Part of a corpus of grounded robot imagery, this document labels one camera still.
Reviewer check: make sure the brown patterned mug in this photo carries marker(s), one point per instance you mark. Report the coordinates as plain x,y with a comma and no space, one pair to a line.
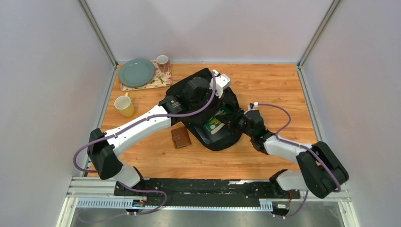
163,63

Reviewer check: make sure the black backpack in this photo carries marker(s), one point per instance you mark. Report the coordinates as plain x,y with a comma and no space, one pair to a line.
224,138

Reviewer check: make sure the yellow mug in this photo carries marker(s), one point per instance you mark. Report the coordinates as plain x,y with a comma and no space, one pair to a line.
124,105

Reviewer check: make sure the grey-green plate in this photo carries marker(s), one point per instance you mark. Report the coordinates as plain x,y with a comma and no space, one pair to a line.
137,72

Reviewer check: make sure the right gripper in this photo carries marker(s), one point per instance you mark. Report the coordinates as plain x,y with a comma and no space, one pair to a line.
244,115

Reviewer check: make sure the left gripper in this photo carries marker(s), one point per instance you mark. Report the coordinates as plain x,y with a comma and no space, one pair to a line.
209,91

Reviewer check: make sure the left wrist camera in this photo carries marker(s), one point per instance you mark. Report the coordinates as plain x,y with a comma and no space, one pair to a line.
219,83

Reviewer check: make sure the floral tray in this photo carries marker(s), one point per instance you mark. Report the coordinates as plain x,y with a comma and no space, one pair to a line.
160,79

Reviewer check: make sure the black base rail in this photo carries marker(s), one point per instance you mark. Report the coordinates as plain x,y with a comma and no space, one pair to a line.
211,193

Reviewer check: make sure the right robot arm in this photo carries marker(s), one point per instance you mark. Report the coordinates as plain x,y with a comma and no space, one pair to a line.
320,171

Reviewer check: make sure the green coin book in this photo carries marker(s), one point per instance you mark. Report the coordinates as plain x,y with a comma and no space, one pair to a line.
213,125

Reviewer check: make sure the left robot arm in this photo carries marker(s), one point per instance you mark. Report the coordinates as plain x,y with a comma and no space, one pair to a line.
104,148

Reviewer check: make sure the brown leather wallet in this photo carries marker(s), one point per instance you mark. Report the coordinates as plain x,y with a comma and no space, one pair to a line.
180,137

